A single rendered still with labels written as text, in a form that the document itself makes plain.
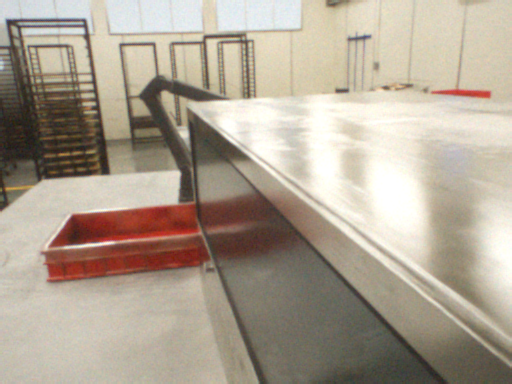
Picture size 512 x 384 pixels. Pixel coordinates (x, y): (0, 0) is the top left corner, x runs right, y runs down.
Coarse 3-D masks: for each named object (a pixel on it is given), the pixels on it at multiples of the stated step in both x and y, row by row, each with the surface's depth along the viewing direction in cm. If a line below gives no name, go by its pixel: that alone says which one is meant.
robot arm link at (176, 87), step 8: (160, 80) 158; (168, 80) 158; (176, 80) 161; (160, 88) 159; (168, 88) 159; (176, 88) 162; (184, 88) 162; (192, 88) 162; (200, 88) 163; (184, 96) 163; (192, 96) 163; (200, 96) 163; (208, 96) 163; (216, 96) 163; (224, 96) 163
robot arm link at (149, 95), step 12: (144, 96) 162; (156, 96) 163; (156, 108) 164; (156, 120) 166; (168, 120) 166; (168, 132) 167; (168, 144) 169; (180, 144) 169; (180, 156) 170; (180, 168) 169; (180, 180) 170; (192, 180) 170
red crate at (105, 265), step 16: (80, 240) 147; (96, 240) 147; (112, 240) 146; (112, 256) 120; (128, 256) 121; (144, 256) 121; (160, 256) 123; (176, 256) 123; (192, 256) 124; (48, 272) 119; (64, 272) 119; (80, 272) 120; (96, 272) 121; (112, 272) 121; (128, 272) 122
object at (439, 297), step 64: (256, 128) 55; (320, 128) 52; (384, 128) 50; (448, 128) 48; (320, 192) 27; (384, 192) 26; (448, 192) 26; (320, 256) 25; (384, 256) 19; (448, 256) 18; (384, 320) 19; (448, 320) 14
